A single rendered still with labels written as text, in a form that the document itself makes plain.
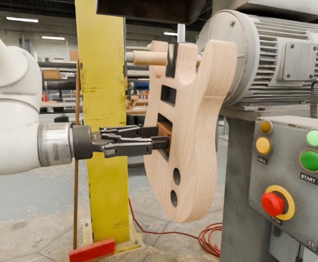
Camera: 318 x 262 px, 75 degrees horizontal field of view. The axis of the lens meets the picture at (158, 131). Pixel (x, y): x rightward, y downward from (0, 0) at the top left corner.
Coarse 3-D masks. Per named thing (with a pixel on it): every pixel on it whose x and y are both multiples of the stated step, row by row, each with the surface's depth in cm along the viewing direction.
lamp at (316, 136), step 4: (312, 128) 31; (316, 128) 30; (308, 132) 31; (312, 132) 31; (316, 132) 30; (308, 136) 31; (312, 136) 30; (316, 136) 30; (308, 140) 31; (312, 140) 31; (316, 140) 30; (312, 144) 31; (316, 144) 30
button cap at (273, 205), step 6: (270, 192) 37; (264, 198) 37; (270, 198) 36; (276, 198) 35; (264, 204) 37; (270, 204) 36; (276, 204) 35; (282, 204) 35; (270, 210) 36; (276, 210) 35; (282, 210) 35
